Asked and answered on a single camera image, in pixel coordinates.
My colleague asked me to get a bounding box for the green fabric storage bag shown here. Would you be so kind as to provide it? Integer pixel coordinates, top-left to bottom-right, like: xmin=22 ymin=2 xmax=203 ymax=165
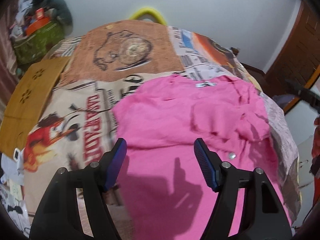
xmin=12 ymin=21 xmax=65 ymax=66

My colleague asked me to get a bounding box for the person's right hand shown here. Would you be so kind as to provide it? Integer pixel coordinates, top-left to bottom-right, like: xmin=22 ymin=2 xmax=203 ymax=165
xmin=310 ymin=117 xmax=319 ymax=179

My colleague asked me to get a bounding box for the printed patchwork bedspread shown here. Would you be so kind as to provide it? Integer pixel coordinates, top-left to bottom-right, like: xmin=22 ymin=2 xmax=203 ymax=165
xmin=24 ymin=20 xmax=300 ymax=239

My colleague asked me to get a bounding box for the yellow foam tube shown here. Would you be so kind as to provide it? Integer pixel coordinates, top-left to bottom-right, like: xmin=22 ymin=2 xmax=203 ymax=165
xmin=129 ymin=7 xmax=167 ymax=25

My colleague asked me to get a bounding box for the brown perforated cardboard sheet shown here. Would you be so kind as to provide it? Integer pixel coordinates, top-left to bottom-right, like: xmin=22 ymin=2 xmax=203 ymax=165
xmin=1 ymin=57 xmax=70 ymax=158

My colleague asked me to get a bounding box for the orange box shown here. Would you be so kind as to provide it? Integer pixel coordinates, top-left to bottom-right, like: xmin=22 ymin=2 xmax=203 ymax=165
xmin=25 ymin=17 xmax=50 ymax=36

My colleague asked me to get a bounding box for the pink knit garment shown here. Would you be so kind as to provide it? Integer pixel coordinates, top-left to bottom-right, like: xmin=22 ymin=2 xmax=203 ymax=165
xmin=112 ymin=75 xmax=280 ymax=239

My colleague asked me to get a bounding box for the pink curtain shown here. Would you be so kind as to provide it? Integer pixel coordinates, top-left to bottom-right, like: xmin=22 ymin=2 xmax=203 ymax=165
xmin=0 ymin=0 xmax=19 ymax=112

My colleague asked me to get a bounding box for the brown wooden door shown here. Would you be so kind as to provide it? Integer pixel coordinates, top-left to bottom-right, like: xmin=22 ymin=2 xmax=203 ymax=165
xmin=265 ymin=2 xmax=319 ymax=97

